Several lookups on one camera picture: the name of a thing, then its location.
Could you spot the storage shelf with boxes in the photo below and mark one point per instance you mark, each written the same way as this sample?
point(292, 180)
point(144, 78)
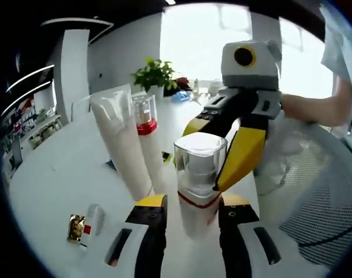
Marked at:
point(28, 124)

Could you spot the green potted plant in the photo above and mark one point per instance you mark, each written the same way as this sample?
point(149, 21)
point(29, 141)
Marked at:
point(155, 73)

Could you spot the blue bag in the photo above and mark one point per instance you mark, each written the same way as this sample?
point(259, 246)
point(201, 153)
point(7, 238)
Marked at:
point(180, 96)

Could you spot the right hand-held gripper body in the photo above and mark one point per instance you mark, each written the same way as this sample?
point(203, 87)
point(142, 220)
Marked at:
point(265, 69)

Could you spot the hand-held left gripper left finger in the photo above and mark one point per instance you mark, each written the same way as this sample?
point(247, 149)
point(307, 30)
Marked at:
point(149, 240)

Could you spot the large white pump skincare bottle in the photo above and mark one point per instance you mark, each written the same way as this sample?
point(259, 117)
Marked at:
point(152, 150)

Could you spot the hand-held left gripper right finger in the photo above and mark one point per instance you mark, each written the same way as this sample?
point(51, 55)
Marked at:
point(236, 246)

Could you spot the green black skincare sachet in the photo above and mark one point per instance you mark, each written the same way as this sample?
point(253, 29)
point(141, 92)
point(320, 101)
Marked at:
point(166, 157)

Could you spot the person's light blue shirt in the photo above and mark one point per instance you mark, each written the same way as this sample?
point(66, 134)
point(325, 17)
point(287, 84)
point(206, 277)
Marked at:
point(338, 52)

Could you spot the white skincare cream tube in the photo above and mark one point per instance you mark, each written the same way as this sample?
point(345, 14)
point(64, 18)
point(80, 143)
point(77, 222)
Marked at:
point(120, 150)

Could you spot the small white skincare bottle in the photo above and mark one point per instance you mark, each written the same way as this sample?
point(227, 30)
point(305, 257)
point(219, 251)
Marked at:
point(196, 220)
point(96, 215)

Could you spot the gold skincare sachet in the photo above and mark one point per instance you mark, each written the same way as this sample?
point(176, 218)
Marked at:
point(76, 228)

